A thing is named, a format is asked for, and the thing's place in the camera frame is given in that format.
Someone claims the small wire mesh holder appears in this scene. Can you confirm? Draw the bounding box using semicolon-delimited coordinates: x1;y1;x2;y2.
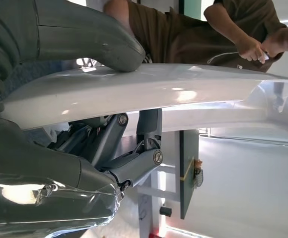
193;159;204;188

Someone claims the yellow tape strip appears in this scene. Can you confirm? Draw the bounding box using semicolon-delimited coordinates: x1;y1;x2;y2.
180;157;194;182

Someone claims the person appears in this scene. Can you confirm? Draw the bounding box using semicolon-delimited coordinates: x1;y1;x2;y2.
103;0;288;73

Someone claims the steel workbench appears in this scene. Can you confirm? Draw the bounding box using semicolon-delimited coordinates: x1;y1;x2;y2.
163;129;288;238

